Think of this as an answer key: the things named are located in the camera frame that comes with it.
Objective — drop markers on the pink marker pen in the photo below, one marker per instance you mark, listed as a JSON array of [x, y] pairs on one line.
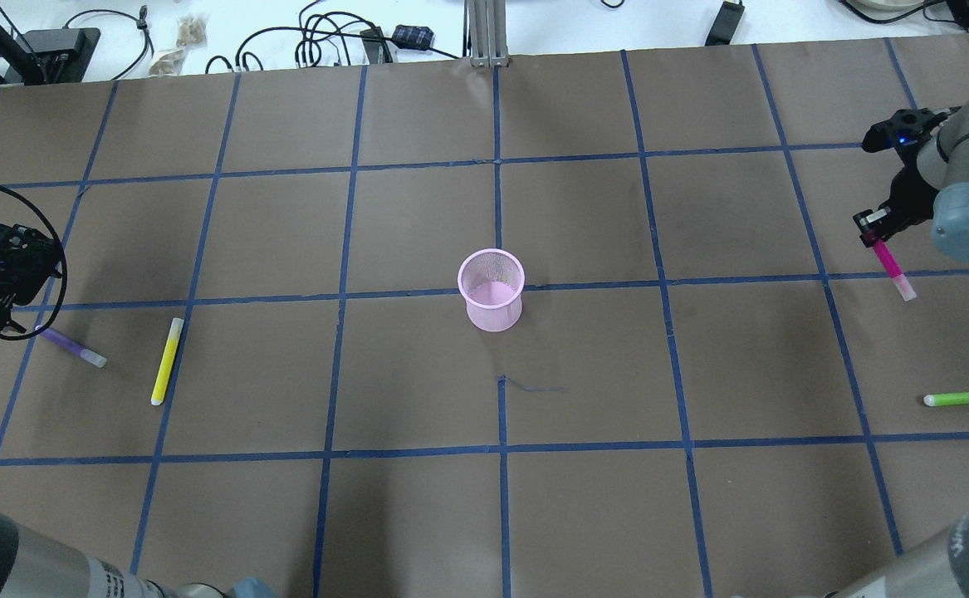
[[894, 271]]

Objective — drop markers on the pink mesh cup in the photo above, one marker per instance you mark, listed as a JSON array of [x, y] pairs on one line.
[[491, 282]]

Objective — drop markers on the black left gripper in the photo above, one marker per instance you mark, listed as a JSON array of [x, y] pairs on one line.
[[4, 292]]

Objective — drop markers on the black camera stand base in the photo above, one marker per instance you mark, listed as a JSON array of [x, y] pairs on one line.
[[46, 56]]

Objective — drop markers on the aluminium frame post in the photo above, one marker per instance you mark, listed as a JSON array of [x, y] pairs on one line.
[[486, 33]]

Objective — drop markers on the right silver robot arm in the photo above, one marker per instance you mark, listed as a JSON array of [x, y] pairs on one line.
[[939, 566]]

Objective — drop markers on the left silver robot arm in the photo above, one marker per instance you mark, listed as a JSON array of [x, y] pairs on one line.
[[32, 565]]

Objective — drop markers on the purple marker pen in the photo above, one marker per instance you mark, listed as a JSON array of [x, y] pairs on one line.
[[70, 345]]

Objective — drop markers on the black power adapter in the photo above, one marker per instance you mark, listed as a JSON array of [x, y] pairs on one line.
[[725, 24]]

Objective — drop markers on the yellow marker pen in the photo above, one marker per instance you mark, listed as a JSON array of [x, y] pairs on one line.
[[167, 362]]

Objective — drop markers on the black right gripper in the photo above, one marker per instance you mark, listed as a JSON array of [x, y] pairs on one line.
[[914, 193]]

